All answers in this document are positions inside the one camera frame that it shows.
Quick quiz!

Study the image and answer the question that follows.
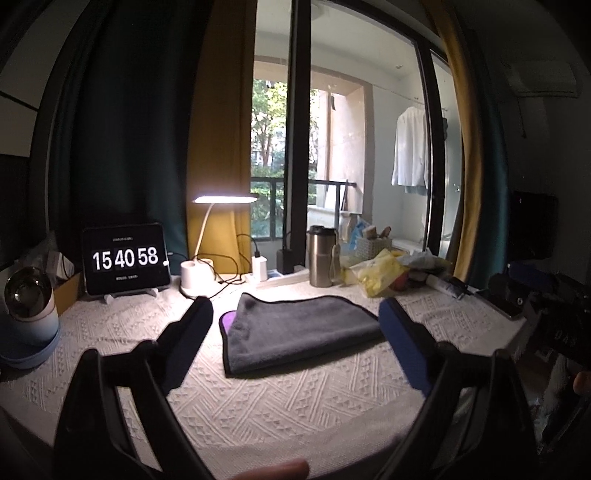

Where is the white round appliance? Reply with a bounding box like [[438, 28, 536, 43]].
[[4, 266, 61, 347]]

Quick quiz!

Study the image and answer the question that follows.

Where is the person's left hand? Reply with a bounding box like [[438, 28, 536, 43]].
[[230, 459, 310, 480]]

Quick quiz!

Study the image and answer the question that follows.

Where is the dark green curtain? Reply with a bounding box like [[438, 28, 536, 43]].
[[59, 0, 209, 261], [455, 0, 514, 278]]

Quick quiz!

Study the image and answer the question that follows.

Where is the white tube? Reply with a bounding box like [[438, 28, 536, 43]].
[[426, 273, 468, 300]]

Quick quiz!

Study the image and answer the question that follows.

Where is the black cable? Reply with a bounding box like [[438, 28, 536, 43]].
[[210, 233, 259, 285]]

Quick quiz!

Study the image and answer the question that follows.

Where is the grey towel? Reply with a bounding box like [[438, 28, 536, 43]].
[[219, 292, 387, 379]]

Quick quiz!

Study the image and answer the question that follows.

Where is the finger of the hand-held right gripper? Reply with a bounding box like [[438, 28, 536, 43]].
[[488, 272, 532, 309]]

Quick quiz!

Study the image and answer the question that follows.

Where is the black window frame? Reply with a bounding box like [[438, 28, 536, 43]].
[[283, 0, 313, 273]]

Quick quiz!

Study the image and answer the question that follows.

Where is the yellow curtain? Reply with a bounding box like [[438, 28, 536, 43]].
[[419, 0, 486, 280], [186, 0, 257, 274]]

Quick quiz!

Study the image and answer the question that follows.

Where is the stainless steel tumbler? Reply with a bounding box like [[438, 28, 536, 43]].
[[306, 225, 342, 288]]

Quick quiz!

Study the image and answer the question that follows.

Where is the white knitted table cover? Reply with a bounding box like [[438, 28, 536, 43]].
[[0, 272, 527, 480]]

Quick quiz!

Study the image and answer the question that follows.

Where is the white woven basket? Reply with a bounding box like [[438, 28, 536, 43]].
[[355, 235, 393, 259]]

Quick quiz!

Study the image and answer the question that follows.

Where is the yellow plastic bag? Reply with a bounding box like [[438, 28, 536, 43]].
[[349, 249, 413, 297]]

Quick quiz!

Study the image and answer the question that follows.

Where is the blue plastic bag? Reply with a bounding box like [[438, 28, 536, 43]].
[[342, 217, 371, 256]]

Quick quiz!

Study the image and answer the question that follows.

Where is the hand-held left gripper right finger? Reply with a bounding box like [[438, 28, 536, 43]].
[[379, 298, 539, 480]]

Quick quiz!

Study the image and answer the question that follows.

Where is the white air conditioner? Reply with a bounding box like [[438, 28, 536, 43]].
[[501, 57, 581, 98]]

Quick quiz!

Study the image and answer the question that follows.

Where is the white tablet stand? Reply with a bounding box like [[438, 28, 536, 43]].
[[103, 285, 170, 304]]

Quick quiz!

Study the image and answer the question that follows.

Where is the white power strip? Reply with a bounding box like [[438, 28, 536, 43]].
[[244, 271, 309, 288]]

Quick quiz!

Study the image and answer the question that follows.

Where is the blue round case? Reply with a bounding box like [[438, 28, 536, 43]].
[[0, 318, 64, 370]]

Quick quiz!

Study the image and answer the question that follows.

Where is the cardboard box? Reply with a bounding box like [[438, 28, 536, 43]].
[[45, 251, 84, 317]]

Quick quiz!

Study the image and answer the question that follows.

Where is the white hanging shirt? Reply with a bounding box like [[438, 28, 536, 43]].
[[391, 106, 431, 195]]

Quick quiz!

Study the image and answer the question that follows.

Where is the black tablet with clock display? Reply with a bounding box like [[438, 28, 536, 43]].
[[82, 222, 172, 296]]

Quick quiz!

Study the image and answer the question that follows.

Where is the white desk lamp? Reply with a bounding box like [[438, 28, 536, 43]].
[[180, 194, 259, 299]]

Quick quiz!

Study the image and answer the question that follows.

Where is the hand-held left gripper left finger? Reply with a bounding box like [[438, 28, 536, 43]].
[[55, 298, 218, 480]]

